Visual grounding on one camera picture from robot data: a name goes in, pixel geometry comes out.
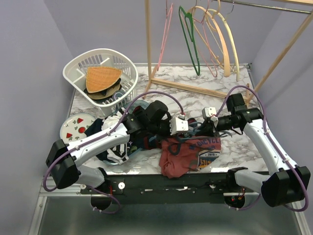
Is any cream plastic hanger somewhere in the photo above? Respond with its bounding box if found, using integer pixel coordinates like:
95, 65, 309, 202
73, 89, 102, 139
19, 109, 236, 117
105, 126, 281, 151
207, 0, 240, 81

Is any green plastic hanger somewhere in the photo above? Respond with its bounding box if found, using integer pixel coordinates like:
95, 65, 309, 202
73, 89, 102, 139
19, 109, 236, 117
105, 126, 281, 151
178, 5, 201, 75

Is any white plastic laundry basket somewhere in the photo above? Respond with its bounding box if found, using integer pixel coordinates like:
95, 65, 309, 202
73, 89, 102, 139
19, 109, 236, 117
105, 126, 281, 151
63, 48, 138, 116

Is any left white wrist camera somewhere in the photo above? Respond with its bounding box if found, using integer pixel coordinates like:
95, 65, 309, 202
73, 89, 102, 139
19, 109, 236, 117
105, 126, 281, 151
170, 115, 189, 136

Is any wooden clothes rack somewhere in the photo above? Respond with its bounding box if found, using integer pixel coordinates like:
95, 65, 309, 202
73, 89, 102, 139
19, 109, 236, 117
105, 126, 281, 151
142, 0, 313, 106

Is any blue plastic hanger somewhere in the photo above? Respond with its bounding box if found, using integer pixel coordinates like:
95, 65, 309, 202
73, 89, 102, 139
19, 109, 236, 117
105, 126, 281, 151
146, 118, 237, 144

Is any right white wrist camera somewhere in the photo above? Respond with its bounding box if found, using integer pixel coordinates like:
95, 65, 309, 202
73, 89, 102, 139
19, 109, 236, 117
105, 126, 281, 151
201, 107, 218, 122

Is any orange woven fan mat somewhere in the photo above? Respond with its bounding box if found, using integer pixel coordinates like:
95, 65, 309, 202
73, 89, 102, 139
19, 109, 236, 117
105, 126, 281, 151
86, 67, 122, 93

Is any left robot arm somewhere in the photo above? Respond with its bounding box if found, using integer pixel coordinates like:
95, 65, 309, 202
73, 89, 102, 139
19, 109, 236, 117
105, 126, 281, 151
45, 100, 172, 193

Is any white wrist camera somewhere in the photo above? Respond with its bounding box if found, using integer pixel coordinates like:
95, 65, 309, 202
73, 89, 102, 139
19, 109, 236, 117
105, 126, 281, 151
170, 115, 189, 136
201, 107, 218, 122

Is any light wooden hanger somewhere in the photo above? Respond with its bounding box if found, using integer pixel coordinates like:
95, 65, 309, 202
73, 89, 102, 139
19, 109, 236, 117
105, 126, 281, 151
187, 1, 239, 77

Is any red tank top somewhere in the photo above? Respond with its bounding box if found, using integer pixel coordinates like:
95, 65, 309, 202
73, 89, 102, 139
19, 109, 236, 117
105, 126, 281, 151
159, 121, 222, 179

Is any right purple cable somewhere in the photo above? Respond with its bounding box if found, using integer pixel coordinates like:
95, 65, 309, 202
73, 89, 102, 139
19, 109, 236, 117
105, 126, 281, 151
212, 85, 309, 212

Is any dark navy maroon garment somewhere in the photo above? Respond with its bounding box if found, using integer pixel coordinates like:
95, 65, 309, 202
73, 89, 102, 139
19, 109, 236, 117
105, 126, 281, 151
84, 108, 161, 154

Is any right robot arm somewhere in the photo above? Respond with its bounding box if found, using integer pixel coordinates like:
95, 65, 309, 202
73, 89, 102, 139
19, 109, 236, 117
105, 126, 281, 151
197, 94, 311, 207

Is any watermelon pattern plate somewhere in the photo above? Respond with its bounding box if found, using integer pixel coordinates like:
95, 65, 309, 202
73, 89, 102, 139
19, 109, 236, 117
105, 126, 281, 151
60, 113, 95, 143

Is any black white striped garment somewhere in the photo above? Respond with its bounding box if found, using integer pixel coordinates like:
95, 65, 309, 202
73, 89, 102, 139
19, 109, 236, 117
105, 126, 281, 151
97, 108, 129, 165

